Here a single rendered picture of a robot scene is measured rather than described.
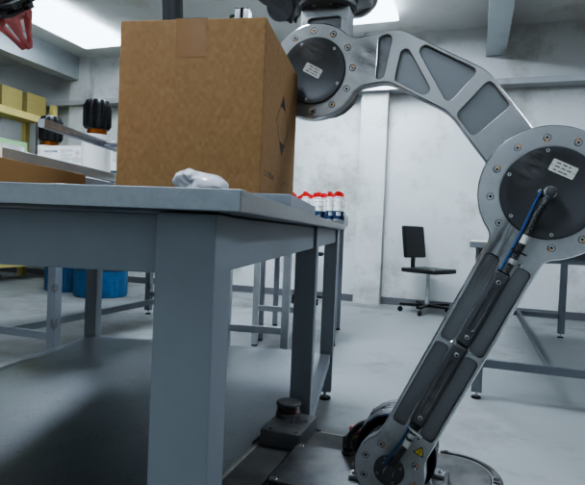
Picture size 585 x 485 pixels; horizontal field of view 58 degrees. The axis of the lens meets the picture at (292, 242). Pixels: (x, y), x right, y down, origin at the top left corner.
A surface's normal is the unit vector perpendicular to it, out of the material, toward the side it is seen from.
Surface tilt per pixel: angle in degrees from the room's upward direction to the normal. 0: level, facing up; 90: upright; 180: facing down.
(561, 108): 90
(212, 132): 90
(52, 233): 90
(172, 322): 90
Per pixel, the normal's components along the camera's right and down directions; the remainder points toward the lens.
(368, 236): -0.33, 0.01
